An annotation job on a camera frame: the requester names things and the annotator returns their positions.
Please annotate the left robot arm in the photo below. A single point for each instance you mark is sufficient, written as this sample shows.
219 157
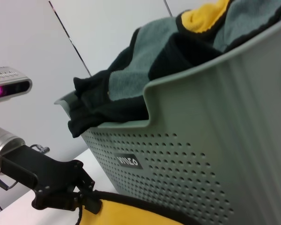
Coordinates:
2 145

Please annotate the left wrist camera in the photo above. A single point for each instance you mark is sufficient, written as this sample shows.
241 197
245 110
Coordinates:
11 86

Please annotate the green perforated plastic storage box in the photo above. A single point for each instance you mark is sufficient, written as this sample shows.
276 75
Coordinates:
224 117

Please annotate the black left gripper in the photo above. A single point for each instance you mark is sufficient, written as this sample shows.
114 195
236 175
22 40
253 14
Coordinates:
51 175

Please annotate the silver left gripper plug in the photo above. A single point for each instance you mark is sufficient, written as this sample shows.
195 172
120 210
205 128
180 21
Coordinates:
43 149

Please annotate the yellow grey towel black trim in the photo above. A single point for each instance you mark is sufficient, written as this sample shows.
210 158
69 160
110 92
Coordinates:
131 213
201 16

